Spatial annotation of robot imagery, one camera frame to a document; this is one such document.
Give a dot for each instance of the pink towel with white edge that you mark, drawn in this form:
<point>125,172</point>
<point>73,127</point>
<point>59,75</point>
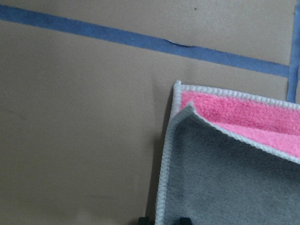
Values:
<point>229,158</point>

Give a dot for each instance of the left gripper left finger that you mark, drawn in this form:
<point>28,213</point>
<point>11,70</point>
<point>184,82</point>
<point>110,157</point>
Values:
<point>143,221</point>

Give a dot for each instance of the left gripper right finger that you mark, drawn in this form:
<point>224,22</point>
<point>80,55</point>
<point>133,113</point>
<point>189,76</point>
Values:
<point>184,221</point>

